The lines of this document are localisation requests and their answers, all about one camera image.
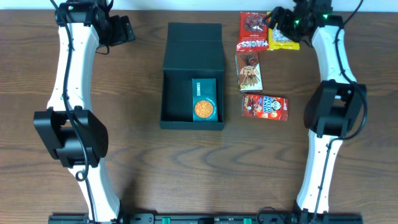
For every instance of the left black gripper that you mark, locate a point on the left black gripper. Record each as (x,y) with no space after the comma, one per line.
(123,30)

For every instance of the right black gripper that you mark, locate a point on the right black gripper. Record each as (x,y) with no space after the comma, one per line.
(280,23)

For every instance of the yellow Hacks candy bag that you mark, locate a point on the yellow Hacks candy bag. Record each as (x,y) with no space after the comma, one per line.
(276,39)

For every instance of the red Hacks candy bag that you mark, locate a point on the red Hacks candy bag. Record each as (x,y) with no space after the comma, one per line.
(253,33)

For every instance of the brown Pocky box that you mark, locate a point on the brown Pocky box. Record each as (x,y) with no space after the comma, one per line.
(248,72)

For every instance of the black gift box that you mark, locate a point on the black gift box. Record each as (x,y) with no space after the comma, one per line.
(193,51)

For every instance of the teal Crunchies box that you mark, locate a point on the teal Crunchies box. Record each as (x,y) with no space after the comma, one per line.
(204,100)

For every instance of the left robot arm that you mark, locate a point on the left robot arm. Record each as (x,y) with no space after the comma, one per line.
(68,127)

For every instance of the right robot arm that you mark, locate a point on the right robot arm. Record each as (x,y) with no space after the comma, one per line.
(336,112)

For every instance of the red Hello Panda box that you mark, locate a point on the red Hello Panda box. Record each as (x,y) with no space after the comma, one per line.
(267,107)

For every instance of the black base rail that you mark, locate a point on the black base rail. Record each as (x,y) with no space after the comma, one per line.
(205,218)

